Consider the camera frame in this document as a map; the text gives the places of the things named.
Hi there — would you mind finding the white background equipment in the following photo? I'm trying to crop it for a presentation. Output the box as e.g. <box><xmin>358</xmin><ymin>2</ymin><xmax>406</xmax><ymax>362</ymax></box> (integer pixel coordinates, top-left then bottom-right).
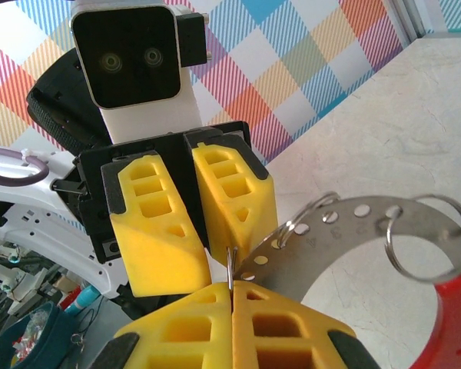
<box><xmin>0</xmin><ymin>240</ymin><xmax>43</xmax><ymax>308</ymax></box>

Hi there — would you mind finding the aluminium back rail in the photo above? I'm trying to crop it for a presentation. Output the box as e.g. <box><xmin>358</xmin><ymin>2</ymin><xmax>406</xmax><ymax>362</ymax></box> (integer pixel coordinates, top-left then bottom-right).
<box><xmin>416</xmin><ymin>29</ymin><xmax>461</xmax><ymax>39</ymax></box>

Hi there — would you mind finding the large metal split ring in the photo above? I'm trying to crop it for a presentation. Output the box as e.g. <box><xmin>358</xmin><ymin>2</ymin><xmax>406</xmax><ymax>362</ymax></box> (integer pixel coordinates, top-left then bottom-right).
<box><xmin>383</xmin><ymin>194</ymin><xmax>461</xmax><ymax>284</ymax></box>

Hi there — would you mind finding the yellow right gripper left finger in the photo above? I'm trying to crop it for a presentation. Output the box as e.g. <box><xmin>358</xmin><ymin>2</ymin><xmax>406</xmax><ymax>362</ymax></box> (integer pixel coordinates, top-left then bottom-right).
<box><xmin>107</xmin><ymin>283</ymin><xmax>234</xmax><ymax>369</ymax></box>

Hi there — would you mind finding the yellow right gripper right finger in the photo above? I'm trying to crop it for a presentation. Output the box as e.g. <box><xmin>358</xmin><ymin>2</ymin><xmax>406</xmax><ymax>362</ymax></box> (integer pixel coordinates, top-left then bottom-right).
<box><xmin>233</xmin><ymin>280</ymin><xmax>381</xmax><ymax>369</ymax></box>

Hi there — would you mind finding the metal and red key hoop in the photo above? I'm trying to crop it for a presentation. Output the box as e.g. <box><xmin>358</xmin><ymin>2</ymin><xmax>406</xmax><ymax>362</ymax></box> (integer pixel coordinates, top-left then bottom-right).
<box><xmin>236</xmin><ymin>194</ymin><xmax>461</xmax><ymax>369</ymax></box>

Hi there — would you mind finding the teal storage basket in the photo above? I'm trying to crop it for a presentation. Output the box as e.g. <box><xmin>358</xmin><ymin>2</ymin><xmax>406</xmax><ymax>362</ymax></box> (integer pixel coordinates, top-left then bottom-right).
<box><xmin>0</xmin><ymin>301</ymin><xmax>114</xmax><ymax>369</ymax></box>

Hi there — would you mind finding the teal and white bottle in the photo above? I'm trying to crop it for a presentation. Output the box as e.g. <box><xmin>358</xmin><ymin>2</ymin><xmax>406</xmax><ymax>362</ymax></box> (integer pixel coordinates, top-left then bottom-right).
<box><xmin>71</xmin><ymin>286</ymin><xmax>99</xmax><ymax>312</ymax></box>

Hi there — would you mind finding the aluminium frame post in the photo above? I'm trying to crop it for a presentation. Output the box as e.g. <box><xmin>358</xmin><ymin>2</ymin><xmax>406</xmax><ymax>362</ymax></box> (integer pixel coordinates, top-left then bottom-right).
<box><xmin>401</xmin><ymin>0</ymin><xmax>443</xmax><ymax>39</ymax></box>

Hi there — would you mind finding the small metal split ring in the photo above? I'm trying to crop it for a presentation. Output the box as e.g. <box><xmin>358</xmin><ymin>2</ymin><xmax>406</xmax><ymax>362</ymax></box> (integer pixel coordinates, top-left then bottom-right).
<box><xmin>224</xmin><ymin>245</ymin><xmax>239</xmax><ymax>290</ymax></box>
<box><xmin>274</xmin><ymin>191</ymin><xmax>342</xmax><ymax>250</ymax></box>

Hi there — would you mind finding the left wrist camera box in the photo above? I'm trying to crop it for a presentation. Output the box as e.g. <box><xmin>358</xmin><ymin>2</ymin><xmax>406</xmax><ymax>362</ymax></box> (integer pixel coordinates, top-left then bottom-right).
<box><xmin>68</xmin><ymin>0</ymin><xmax>211</xmax><ymax>146</ymax></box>

